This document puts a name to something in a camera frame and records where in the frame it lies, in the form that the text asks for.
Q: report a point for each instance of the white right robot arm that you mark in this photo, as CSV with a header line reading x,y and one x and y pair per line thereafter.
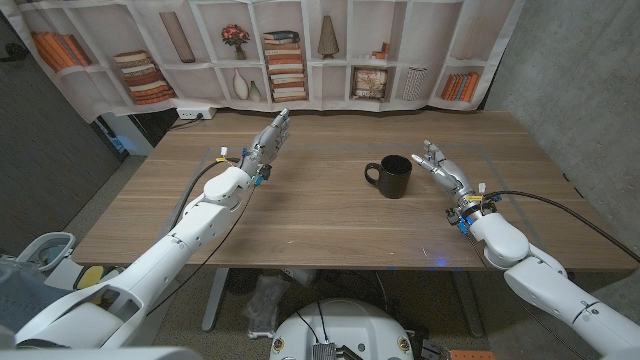
x,y
545,290

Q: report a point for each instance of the black ceramic mug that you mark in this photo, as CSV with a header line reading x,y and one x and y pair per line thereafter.
x,y
395,182

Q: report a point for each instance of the yellow black-rimmed disc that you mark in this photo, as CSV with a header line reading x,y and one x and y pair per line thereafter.
x,y
89,277

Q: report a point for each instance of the white grey bin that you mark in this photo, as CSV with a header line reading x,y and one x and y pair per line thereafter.
x,y
30,250

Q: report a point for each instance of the grey metal table leg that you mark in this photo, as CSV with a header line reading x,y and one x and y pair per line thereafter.
x,y
467,305
214,305

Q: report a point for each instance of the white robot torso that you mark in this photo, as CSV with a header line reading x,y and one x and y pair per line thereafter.
x,y
350,325

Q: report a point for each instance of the white power strip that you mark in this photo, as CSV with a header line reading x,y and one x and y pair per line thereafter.
x,y
192,113

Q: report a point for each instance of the printed bookshelf backdrop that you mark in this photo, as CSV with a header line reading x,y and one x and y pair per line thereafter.
x,y
215,30

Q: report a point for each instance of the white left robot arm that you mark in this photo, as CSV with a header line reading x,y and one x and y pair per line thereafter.
x,y
200,225

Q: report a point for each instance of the black round object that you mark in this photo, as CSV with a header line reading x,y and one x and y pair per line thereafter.
x,y
241,281

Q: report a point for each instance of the white cabinet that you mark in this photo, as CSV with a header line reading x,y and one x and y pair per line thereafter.
x,y
132,135

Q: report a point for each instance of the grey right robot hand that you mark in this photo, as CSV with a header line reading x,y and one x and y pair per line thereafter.
x,y
455,180

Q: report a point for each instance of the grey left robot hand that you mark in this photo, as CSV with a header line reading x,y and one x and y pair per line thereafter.
x,y
267,145

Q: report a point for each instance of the orange box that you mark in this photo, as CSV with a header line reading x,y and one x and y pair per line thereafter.
x,y
470,355

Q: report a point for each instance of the person's blue jeans leg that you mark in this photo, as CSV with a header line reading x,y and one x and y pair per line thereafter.
x,y
20,300

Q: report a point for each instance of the clear plastic bag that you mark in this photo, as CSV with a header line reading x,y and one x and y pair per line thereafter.
x,y
265,300

